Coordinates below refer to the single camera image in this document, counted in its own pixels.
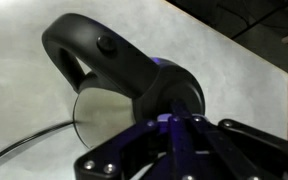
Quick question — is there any black kettle power cord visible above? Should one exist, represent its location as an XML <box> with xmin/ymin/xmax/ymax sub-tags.
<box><xmin>0</xmin><ymin>120</ymin><xmax>76</xmax><ymax>169</ymax></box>

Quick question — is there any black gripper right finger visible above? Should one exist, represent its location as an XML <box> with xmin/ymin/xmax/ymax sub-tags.
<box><xmin>183</xmin><ymin>102</ymin><xmax>288</xmax><ymax>180</ymax></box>

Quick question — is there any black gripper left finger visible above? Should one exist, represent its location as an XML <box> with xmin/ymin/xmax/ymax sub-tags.
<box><xmin>73</xmin><ymin>99</ymin><xmax>186</xmax><ymax>180</ymax></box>

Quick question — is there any stainless steel electric kettle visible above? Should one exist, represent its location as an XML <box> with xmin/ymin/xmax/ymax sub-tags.
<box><xmin>41</xmin><ymin>12</ymin><xmax>162</xmax><ymax>150</ymax></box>

